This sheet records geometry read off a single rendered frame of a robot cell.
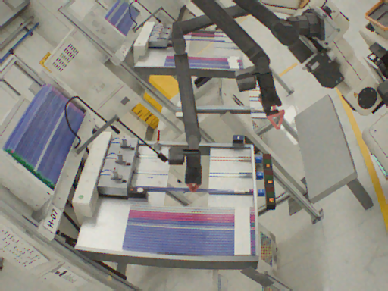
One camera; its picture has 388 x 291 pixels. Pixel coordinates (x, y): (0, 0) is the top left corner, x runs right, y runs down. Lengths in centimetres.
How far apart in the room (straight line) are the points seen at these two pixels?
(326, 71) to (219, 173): 69
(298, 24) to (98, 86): 178
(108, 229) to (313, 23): 110
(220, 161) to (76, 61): 130
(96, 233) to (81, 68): 142
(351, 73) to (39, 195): 132
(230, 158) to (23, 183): 98
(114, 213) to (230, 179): 53
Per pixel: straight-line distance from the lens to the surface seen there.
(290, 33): 131
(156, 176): 185
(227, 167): 189
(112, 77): 275
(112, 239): 162
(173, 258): 152
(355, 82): 165
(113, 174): 178
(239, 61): 276
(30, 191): 159
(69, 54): 276
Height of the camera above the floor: 174
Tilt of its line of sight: 25 degrees down
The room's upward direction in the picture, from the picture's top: 49 degrees counter-clockwise
